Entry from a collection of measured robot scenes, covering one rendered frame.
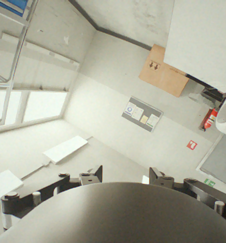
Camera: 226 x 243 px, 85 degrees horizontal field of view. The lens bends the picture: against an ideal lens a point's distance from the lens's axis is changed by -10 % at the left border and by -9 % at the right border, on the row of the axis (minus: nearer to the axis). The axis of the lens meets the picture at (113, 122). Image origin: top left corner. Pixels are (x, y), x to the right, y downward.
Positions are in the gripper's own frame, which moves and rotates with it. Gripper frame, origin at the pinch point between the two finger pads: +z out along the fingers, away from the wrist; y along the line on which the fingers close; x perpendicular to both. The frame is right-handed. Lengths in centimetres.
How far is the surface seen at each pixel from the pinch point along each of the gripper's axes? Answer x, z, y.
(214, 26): 45, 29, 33
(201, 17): 47, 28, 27
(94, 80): 140, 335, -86
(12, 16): 96, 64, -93
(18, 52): 76, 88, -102
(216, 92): 65, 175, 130
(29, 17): 105, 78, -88
